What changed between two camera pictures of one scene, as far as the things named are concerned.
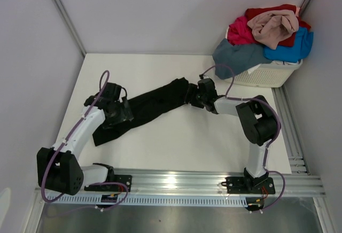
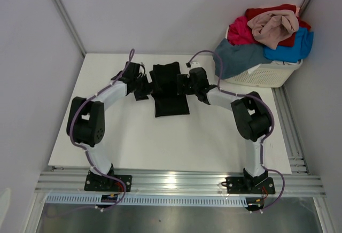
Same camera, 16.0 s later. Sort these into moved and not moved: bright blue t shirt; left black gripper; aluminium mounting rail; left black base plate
Moved: left black gripper
Not moved: bright blue t shirt; aluminium mounting rail; left black base plate
